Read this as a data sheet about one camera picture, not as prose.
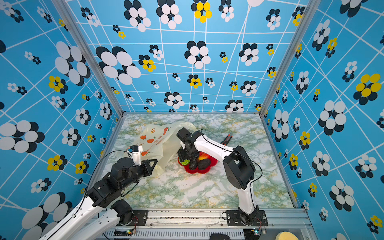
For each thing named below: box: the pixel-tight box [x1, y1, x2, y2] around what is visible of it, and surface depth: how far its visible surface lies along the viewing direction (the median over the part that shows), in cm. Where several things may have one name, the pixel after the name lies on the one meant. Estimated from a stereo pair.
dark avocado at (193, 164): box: [189, 159, 198, 171], surface depth 89 cm
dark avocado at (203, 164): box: [197, 159, 211, 171], surface depth 89 cm
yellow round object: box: [275, 231, 299, 240], surface depth 68 cm
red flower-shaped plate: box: [178, 151, 218, 174], surface depth 89 cm
